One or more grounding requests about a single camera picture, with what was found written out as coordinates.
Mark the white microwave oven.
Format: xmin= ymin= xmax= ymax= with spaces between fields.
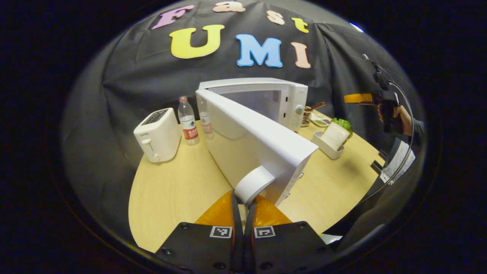
xmin=195 ymin=78 xmax=318 ymax=208

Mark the small white tray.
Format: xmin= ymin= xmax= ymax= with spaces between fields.
xmin=312 ymin=131 xmax=345 ymax=160

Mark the black table bracket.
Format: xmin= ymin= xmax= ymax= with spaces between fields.
xmin=371 ymin=150 xmax=387 ymax=175

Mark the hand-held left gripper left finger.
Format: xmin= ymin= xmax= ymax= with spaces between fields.
xmin=154 ymin=190 xmax=244 ymax=274

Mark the clear red label water bottle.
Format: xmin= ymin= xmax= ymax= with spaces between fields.
xmin=178 ymin=96 xmax=200 ymax=146

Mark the lettuce sandwich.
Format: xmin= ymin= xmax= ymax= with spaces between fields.
xmin=322 ymin=118 xmax=353 ymax=151

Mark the white divided seasoning dish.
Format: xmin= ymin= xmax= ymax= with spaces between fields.
xmin=310 ymin=113 xmax=331 ymax=127

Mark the black backdrop cloth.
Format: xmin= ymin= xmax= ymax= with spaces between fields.
xmin=61 ymin=0 xmax=425 ymax=236

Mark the white printed sheet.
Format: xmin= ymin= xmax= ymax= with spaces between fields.
xmin=380 ymin=139 xmax=416 ymax=184

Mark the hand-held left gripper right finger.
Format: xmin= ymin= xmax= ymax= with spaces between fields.
xmin=243 ymin=195 xmax=335 ymax=274

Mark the white toaster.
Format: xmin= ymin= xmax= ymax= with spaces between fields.
xmin=133 ymin=108 xmax=182 ymax=163

